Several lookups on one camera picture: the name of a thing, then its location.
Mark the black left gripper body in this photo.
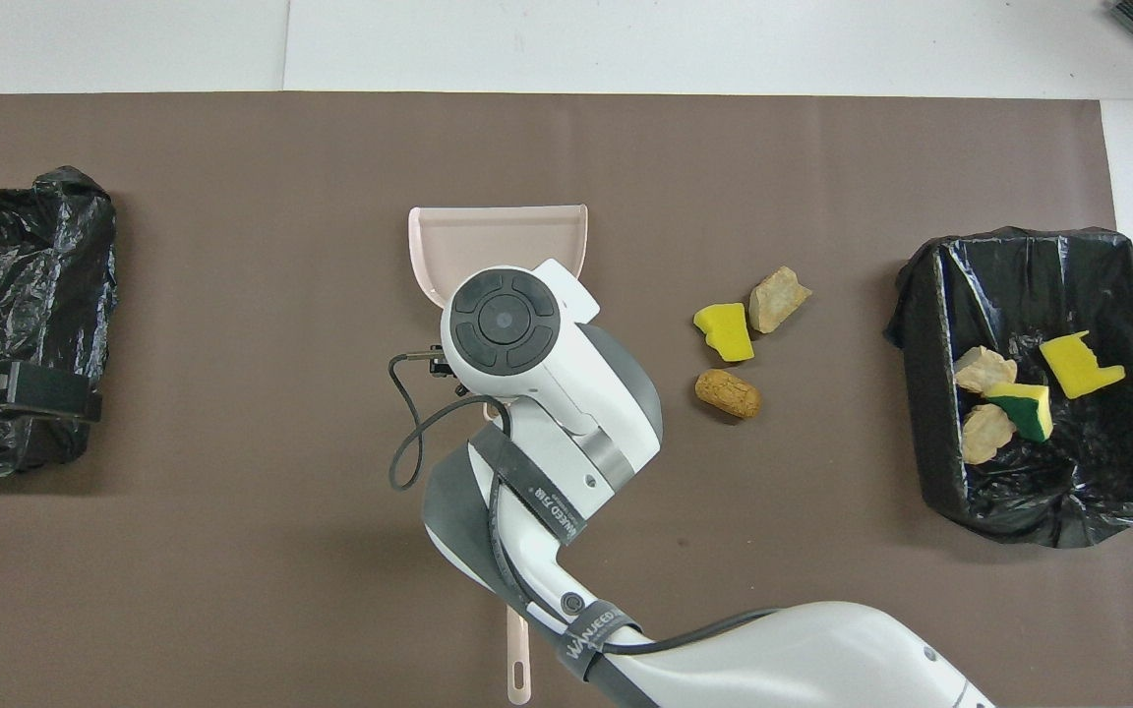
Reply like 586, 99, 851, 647
8, 362, 102, 426

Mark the pink plastic dustpan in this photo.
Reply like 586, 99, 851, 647
407, 205, 589, 424

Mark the brown bread roll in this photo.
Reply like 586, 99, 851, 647
694, 369, 764, 421

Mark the pink brush with black bristles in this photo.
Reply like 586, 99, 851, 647
506, 605, 533, 706

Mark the beige bread chunk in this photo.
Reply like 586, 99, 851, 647
748, 266, 813, 335

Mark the croissant piece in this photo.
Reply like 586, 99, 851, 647
961, 403, 1017, 465
953, 345, 1018, 394

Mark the small yellow green sponge piece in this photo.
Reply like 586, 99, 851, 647
982, 382, 1054, 443

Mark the notched yellow sponge piece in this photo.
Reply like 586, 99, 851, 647
1039, 330, 1126, 400

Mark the black bag lined bin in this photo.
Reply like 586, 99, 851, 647
883, 226, 1133, 550
0, 165, 120, 478

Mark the brown table mat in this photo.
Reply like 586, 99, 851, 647
0, 93, 1133, 708

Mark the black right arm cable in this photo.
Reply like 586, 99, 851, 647
388, 346, 784, 658

